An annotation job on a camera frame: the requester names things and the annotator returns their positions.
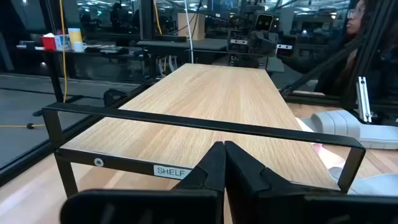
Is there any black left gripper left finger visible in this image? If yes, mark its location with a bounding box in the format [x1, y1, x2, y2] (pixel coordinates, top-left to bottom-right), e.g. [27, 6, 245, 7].
[60, 141, 226, 224]

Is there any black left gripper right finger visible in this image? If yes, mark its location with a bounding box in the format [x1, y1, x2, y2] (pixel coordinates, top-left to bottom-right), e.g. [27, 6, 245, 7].
[224, 140, 398, 224]

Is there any pink slide sandal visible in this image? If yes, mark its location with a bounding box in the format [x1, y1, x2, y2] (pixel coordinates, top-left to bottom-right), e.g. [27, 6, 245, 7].
[295, 117, 348, 170]

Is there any grey slide sandal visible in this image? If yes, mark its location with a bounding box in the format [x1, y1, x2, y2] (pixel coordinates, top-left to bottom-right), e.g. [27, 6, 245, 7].
[300, 109, 398, 150]
[328, 167, 398, 197]

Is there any cardboard box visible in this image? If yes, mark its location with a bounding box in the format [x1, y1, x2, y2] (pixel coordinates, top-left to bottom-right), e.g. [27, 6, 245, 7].
[177, 12, 206, 41]

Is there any grey computer desk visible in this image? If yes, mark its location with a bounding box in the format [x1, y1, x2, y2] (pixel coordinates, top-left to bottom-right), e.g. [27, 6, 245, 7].
[136, 39, 284, 74]

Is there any person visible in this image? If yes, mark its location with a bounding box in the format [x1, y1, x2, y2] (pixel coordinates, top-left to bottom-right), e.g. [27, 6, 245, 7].
[313, 0, 398, 103]

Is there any yellow cylindrical container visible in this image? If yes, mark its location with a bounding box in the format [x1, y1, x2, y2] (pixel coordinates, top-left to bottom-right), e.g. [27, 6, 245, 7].
[67, 27, 83, 49]

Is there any black side desk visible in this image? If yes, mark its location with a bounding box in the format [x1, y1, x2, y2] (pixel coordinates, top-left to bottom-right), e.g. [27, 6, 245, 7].
[15, 43, 147, 103]

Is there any white and blue box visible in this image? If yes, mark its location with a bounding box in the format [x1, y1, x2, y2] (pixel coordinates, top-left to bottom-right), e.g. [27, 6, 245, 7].
[54, 34, 72, 51]

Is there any red box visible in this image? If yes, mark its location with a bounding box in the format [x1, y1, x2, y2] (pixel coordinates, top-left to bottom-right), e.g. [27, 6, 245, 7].
[40, 34, 57, 51]

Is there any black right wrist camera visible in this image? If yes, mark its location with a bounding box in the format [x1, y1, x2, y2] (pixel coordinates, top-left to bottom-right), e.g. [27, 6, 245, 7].
[254, 12, 275, 32]

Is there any white cable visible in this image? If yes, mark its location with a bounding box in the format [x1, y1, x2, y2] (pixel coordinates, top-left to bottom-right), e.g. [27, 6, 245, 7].
[183, 0, 195, 65]

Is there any wooden shelf black metal frame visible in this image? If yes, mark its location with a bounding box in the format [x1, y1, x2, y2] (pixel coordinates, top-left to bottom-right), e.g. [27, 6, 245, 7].
[42, 63, 367, 200]

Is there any yellow cable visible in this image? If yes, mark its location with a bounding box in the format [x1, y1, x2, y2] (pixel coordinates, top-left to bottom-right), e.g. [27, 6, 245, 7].
[153, 0, 163, 35]
[0, 0, 68, 130]

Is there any silver aluminium bracket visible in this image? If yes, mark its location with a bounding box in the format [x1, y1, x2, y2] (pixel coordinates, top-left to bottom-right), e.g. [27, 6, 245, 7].
[356, 76, 373, 123]

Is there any black aluminium rig frame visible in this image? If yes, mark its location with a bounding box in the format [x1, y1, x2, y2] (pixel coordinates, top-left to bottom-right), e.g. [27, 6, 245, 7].
[0, 0, 398, 187]

